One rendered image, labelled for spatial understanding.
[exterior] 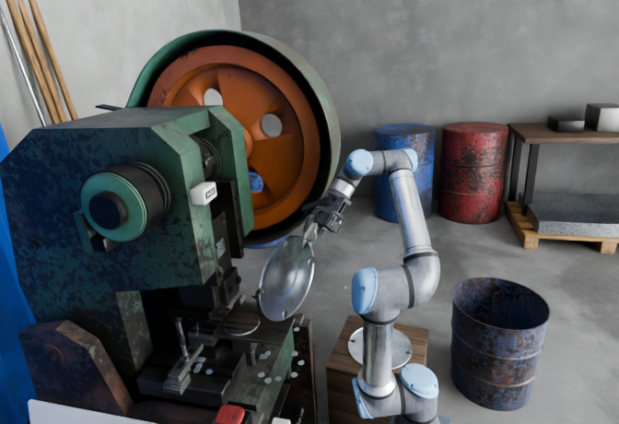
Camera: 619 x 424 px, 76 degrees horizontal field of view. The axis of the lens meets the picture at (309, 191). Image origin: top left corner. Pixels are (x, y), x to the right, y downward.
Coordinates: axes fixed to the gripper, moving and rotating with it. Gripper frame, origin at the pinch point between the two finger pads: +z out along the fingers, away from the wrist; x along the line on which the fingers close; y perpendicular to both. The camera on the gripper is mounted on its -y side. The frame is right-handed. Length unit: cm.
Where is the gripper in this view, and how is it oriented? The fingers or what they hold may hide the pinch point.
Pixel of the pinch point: (304, 244)
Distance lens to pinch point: 132.5
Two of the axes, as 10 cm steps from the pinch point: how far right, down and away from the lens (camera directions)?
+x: 6.0, 4.8, 6.4
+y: 6.2, 2.3, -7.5
